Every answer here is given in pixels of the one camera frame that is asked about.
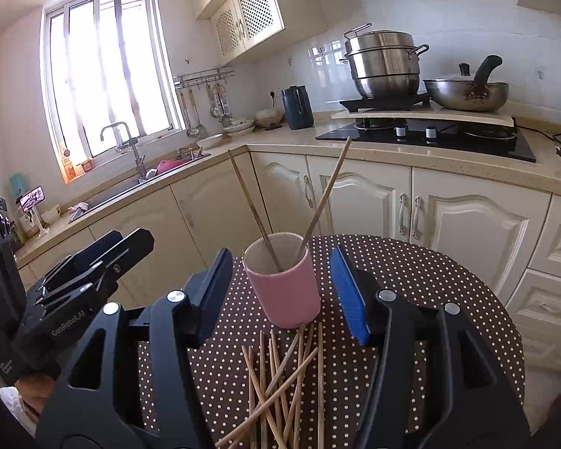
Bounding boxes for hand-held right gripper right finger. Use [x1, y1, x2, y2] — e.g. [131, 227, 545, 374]
[329, 245, 532, 449]

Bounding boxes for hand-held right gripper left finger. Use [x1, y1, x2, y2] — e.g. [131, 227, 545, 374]
[36, 247, 234, 449]

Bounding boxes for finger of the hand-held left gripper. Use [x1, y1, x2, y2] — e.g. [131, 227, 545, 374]
[25, 256, 123, 310]
[72, 227, 155, 286]

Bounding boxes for pink cup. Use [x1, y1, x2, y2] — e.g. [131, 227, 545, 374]
[242, 232, 322, 329]

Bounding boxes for wooden chopstick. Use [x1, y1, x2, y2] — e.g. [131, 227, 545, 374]
[227, 150, 283, 273]
[295, 137, 353, 259]

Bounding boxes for bunch of chopsticks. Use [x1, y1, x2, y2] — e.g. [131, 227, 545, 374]
[214, 322, 325, 449]

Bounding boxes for person's left hand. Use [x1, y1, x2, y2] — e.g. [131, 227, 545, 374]
[15, 374, 58, 421]

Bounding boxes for stainless sink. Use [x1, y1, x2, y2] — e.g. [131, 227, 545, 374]
[68, 150, 212, 224]

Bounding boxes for white phone stand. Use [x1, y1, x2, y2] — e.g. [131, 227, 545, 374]
[28, 208, 50, 237]

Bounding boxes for glass jar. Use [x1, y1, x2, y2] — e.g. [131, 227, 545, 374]
[16, 215, 40, 240]

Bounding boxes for brown polka dot tablecloth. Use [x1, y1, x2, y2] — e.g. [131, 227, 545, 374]
[138, 234, 527, 449]

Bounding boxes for red plastic dish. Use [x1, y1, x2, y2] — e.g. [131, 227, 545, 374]
[156, 159, 188, 175]

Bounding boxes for chrome faucet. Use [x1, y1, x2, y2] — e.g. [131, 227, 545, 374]
[99, 122, 149, 183]

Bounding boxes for smartphone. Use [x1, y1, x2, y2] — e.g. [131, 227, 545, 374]
[19, 186, 46, 211]

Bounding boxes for orange bottle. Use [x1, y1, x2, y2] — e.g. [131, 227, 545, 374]
[63, 147, 78, 183]

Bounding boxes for hanging metal ladle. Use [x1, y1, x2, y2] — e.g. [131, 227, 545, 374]
[181, 90, 207, 140]

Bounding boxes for cream base cabinets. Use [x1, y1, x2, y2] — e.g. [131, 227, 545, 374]
[16, 147, 561, 384]

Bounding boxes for sliding window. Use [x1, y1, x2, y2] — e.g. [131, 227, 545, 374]
[41, 0, 177, 184]

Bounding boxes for hanging metal spatula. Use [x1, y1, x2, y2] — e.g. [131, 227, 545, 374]
[209, 84, 233, 127]

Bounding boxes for stacked white bowls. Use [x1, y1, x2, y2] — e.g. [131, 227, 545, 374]
[255, 109, 285, 130]

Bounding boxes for black glass gas stove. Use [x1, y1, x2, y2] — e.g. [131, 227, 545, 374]
[315, 119, 537, 164]

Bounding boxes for dark blue kettle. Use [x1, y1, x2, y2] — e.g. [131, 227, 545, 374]
[282, 85, 315, 130]

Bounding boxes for beige stone board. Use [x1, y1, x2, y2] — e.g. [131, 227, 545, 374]
[331, 105, 516, 128]

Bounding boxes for black induction cooker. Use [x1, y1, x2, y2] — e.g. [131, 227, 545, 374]
[339, 92, 432, 113]

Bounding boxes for stainless steamer pot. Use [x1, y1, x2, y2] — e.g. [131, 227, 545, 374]
[341, 23, 431, 99]

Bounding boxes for metal utensil rail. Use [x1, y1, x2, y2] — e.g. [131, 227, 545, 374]
[173, 68, 235, 91]

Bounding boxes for stainless wok black handle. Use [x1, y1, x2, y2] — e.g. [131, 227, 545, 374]
[423, 55, 511, 113]

